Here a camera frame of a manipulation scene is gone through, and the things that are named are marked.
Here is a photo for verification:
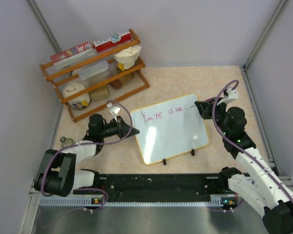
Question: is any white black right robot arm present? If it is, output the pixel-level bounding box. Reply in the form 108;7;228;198
194;98;293;234

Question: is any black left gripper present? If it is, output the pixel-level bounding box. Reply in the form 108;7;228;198
100;116;139;139

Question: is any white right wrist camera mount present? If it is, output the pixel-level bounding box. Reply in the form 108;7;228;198
217;87;238;106

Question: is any red white wrap box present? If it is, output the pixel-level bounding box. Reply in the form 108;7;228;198
92;30;131;53

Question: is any white marker pen magenta cap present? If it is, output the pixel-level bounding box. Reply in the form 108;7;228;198
188;97;214;108

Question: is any small glass bottle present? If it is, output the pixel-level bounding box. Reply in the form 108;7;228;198
60;136;76;148

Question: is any grey slotted cable duct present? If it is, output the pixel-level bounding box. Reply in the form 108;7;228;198
40;196;237;208

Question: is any white paper-lid jar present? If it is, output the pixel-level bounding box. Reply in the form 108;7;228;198
113;45;142;71
62;81;91;111

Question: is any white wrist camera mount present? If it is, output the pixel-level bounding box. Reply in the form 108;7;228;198
217;87;238;106
106;102;121;121

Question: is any red foil wrap box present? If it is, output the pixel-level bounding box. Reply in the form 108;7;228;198
50;41;95;70

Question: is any orange wooden shelf rack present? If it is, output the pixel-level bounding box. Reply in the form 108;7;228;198
40;29;150;122

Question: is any tan sponge stack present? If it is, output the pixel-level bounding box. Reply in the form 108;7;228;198
90;85;109;101

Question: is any yellow framed whiteboard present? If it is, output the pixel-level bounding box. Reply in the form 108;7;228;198
131;93;209;165

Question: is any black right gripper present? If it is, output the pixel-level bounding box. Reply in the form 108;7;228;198
195;97;230;136

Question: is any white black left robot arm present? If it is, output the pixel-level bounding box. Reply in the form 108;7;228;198
34;114;140;197

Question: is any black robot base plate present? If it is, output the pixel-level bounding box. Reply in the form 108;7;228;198
73;173;249;203

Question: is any clear plastic box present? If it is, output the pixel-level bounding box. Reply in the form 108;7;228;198
78;60;109;81

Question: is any reddish brown sponge stack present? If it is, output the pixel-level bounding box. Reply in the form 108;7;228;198
109;74;134;90

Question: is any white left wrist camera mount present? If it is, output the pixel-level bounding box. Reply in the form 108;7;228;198
106;102;121;121

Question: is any lower white paper-lid jar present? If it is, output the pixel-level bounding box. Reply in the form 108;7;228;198
62;81;91;111

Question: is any upper white paper-lid jar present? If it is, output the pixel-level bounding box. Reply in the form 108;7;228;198
113;45;142;71

